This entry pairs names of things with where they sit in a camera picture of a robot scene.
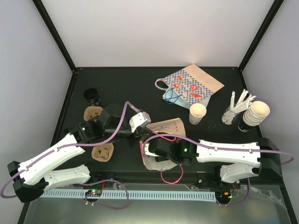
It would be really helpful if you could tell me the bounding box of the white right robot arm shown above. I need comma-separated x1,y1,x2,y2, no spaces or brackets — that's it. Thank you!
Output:
144,137,283,188

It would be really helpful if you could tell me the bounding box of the blue checkered bakery paper bag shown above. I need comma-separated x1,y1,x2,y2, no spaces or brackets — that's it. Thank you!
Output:
160,64,224,105

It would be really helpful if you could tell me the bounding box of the black open coffee cup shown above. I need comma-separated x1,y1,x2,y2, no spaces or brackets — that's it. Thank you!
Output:
83,88,100,106

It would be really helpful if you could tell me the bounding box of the cream pink Cakes paper bag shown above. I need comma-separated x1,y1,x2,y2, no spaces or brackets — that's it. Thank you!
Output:
140,118,186,184

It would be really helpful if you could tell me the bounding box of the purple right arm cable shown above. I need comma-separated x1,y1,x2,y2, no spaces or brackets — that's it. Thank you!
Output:
141,134,295,165

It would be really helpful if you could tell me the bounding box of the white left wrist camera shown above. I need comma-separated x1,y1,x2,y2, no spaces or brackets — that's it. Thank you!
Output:
129,112,151,133

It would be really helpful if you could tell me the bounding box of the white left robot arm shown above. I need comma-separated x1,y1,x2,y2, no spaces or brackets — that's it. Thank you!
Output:
0,102,151,203

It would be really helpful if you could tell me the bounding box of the tall white paper cup stack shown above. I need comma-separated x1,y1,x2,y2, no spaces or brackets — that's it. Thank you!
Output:
243,101,270,126

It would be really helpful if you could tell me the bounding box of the white slotted cable rail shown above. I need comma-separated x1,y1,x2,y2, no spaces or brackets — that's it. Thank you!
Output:
41,189,216,202

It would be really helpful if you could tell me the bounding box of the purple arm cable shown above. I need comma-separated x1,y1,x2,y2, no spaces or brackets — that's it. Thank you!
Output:
141,134,295,165
0,101,141,199

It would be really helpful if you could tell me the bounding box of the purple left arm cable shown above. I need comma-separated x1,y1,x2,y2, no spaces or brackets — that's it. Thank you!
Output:
0,101,141,199

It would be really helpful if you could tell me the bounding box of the light blue paper bag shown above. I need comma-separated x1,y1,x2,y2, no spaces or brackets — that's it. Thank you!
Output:
162,88,188,108

